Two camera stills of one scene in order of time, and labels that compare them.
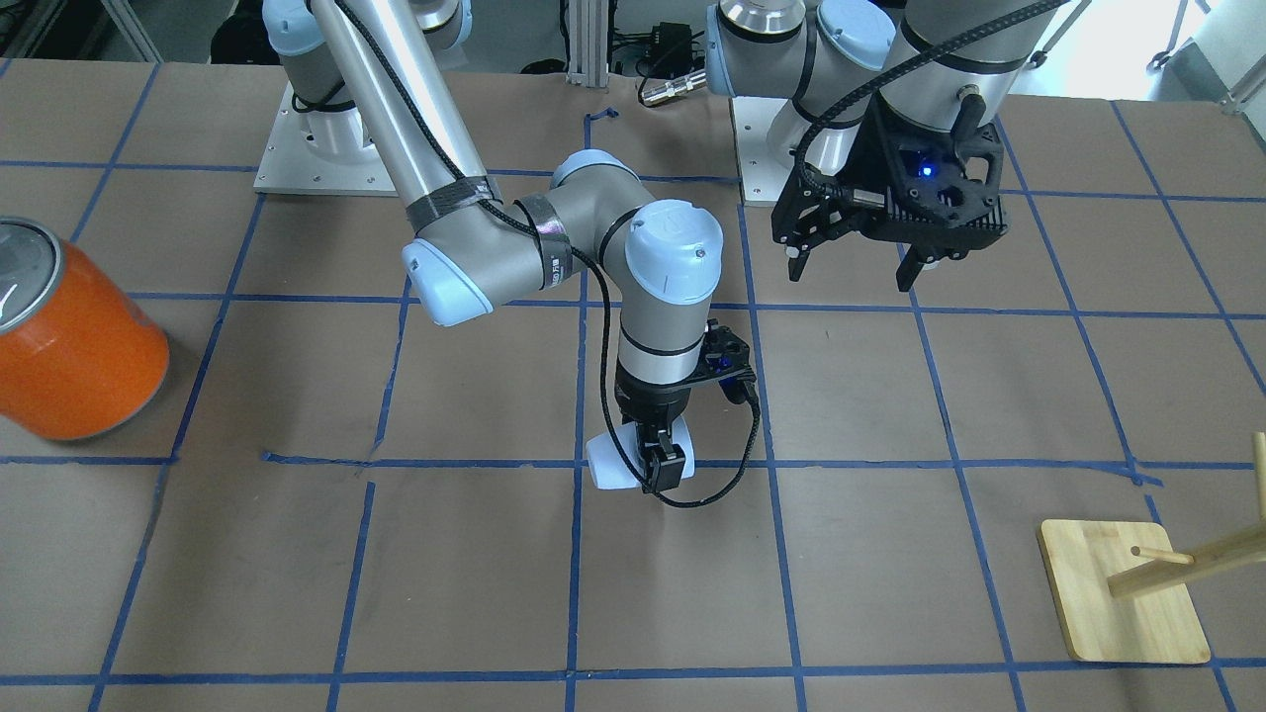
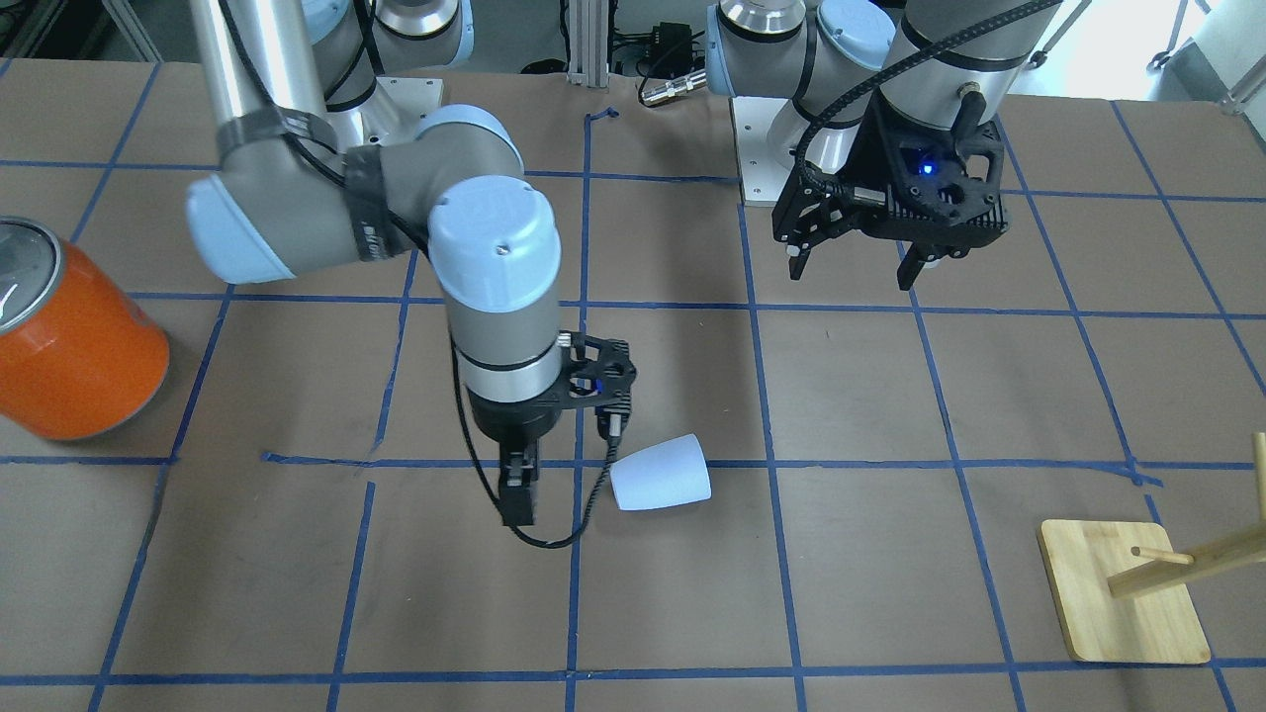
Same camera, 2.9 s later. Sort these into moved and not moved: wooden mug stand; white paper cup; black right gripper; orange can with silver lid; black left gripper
Moved: white paper cup; black right gripper
Not moved: wooden mug stand; orange can with silver lid; black left gripper
